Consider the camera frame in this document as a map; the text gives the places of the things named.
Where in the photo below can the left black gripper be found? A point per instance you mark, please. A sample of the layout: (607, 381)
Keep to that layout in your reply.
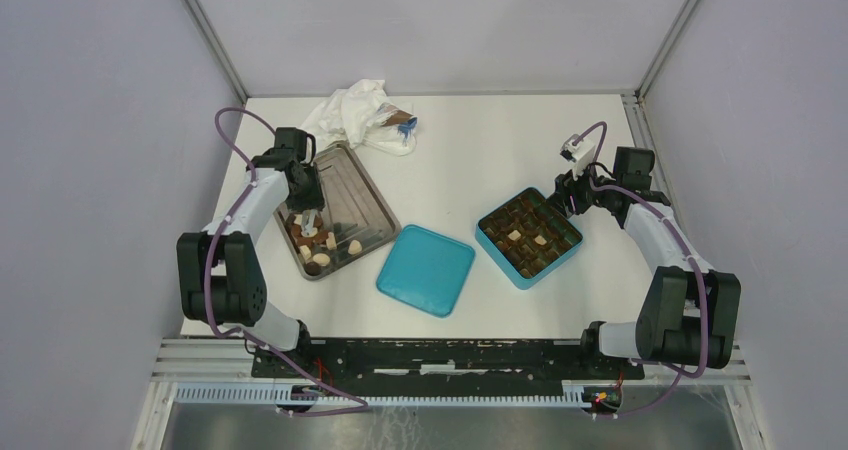
(315, 198)

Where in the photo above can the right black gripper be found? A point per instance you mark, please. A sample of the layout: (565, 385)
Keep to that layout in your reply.
(565, 187)

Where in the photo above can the teal chocolate box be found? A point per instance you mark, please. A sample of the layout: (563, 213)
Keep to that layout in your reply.
(524, 262)

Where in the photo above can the stainless steel tray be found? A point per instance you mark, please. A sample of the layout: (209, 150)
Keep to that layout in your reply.
(354, 210)

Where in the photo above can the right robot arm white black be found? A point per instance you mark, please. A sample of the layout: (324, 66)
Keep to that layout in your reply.
(688, 318)

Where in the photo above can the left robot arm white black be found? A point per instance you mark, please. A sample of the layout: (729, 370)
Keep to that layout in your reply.
(220, 277)

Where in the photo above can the white crumpled cloth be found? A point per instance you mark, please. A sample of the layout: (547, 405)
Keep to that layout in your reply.
(350, 116)

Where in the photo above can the brown blue wrapper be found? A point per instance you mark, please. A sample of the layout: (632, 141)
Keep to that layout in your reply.
(391, 115)

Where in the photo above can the teal box lid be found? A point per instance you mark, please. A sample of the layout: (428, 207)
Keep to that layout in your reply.
(426, 270)

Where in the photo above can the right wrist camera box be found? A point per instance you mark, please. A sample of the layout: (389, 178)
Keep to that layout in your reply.
(579, 152)

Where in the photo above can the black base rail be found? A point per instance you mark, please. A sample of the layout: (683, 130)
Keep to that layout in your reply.
(458, 367)

